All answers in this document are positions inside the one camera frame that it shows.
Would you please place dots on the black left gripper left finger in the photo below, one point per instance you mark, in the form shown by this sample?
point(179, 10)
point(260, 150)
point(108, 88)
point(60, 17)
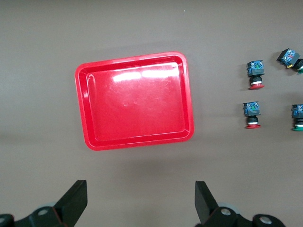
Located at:
point(59, 212)

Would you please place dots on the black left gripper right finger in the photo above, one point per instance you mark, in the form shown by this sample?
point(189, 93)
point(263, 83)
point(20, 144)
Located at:
point(213, 212)

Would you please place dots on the red push button switch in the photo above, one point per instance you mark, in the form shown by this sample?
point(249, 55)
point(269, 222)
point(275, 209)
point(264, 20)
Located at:
point(255, 68)
point(252, 110)

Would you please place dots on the red plastic tray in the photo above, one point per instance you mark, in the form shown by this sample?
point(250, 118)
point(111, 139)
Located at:
point(135, 101)

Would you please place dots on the brown table cover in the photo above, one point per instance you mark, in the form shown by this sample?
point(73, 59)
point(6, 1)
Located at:
point(151, 23)

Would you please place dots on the green push button switch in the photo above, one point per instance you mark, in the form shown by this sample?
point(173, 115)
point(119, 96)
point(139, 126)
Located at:
point(287, 58)
point(298, 113)

